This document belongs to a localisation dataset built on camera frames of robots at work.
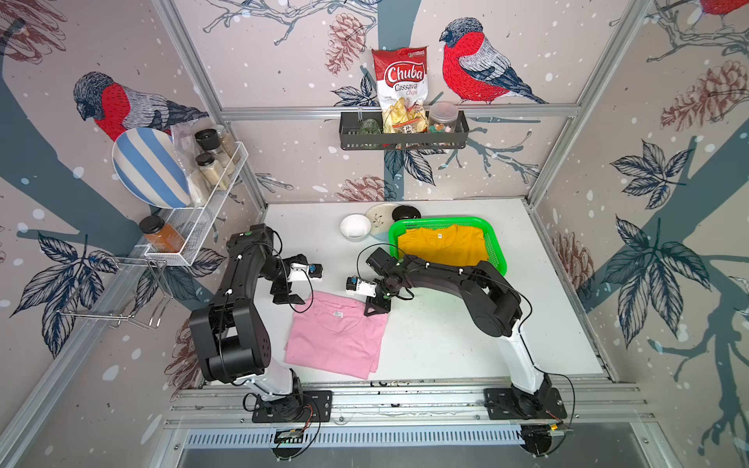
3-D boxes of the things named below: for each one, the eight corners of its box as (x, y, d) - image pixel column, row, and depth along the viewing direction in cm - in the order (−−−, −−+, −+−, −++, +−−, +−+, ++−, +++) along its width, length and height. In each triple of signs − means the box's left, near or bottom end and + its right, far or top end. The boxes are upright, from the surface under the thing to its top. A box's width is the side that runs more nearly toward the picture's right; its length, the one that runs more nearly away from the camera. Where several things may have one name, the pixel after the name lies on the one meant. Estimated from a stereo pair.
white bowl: (339, 244, 109) (338, 237, 105) (342, 221, 116) (341, 214, 113) (370, 244, 109) (370, 237, 105) (371, 220, 116) (371, 213, 113)
